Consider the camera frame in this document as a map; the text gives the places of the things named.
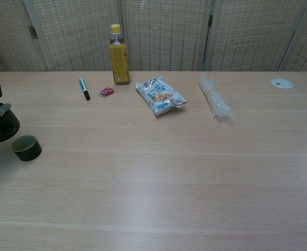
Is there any white round cable grommet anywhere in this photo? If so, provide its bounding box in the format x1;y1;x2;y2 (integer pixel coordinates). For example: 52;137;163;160
270;77;294;90

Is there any small green-grey cup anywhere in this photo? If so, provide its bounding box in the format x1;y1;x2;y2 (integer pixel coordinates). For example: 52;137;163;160
11;134;42;162

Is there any clear straw bundle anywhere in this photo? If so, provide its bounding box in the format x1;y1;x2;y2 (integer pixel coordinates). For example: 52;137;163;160
197;74;235;126

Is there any bamboo folding screen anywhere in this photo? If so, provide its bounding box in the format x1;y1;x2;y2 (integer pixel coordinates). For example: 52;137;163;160
0;0;307;73

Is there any green black marker pen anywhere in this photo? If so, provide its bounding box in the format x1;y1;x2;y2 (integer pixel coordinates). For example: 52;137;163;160
78;77;91;101

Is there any red wrapped candy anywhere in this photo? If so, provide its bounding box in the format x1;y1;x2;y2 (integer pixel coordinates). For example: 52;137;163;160
98;87;115;98

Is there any black teapot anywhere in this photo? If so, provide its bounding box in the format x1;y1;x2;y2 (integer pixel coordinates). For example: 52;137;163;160
0;104;20;144

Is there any white blue snack bag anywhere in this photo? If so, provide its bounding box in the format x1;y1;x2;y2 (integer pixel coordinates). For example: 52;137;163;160
135;75;188;118

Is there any yellow tea bottle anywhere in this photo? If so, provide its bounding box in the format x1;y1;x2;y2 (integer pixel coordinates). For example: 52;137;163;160
109;24;131;86

